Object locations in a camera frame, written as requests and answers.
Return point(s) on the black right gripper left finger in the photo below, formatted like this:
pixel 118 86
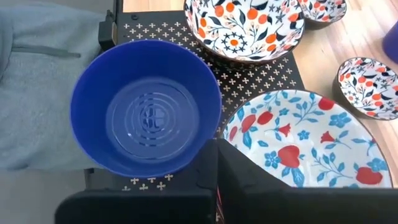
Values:
pixel 205 169

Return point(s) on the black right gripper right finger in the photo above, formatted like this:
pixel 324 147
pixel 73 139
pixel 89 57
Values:
pixel 233 174

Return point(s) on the large blue plastic bowl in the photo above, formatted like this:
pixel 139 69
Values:
pixel 146 118

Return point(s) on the large orange-flower ceramic bowl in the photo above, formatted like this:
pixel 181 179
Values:
pixel 245 31

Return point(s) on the small orange-flower ceramic bowl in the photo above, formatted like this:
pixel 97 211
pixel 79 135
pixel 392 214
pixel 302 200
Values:
pixel 367 87
pixel 323 9

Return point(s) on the small blue plastic bowl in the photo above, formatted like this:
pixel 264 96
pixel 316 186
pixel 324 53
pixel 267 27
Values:
pixel 392 42

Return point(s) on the large red-flower ceramic bowl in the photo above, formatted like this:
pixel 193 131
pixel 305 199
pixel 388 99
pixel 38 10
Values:
pixel 311 140

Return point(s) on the black perforated metal rack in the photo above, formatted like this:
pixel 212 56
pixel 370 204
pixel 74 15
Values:
pixel 121 37

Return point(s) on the grey cloth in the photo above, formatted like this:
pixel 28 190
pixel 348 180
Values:
pixel 37 109

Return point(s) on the black frame bracket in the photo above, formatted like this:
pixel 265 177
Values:
pixel 107 32

